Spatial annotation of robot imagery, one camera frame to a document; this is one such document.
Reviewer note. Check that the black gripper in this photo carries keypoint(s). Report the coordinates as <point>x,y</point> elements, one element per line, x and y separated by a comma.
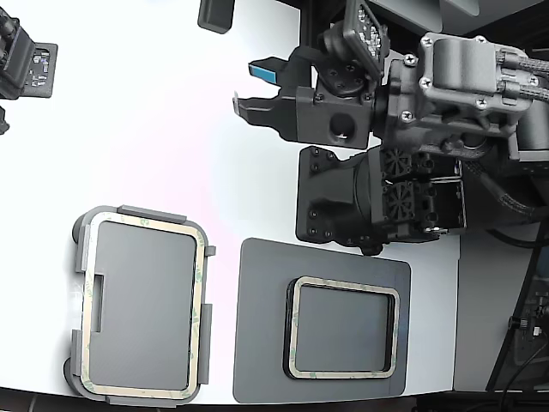
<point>317,120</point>

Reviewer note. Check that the gray box with clips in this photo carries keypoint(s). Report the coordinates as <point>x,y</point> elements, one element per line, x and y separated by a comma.
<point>81,257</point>

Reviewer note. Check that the gray sloped panel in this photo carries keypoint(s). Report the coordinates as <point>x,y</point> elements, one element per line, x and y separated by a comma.
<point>412,8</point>

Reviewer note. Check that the black shelf ledge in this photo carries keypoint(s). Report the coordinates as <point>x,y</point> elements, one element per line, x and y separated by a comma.
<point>514,17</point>

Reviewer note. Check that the small black stand piece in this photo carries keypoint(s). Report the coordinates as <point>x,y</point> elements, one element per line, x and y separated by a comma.
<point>3,120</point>

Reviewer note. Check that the black equipment panel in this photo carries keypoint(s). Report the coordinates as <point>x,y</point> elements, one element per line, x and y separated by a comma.
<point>532,300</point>

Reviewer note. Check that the long dark gray bracket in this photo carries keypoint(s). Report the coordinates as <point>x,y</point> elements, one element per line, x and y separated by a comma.
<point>311,21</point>

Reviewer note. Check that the short dark gray bracket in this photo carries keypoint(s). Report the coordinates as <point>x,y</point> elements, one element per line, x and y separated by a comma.
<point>216,15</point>

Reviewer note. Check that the dark gray base plate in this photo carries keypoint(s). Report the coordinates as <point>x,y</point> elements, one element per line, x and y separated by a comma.
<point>261,300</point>

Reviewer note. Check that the black fixed camera module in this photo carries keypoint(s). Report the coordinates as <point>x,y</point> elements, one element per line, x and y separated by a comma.
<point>25,64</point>

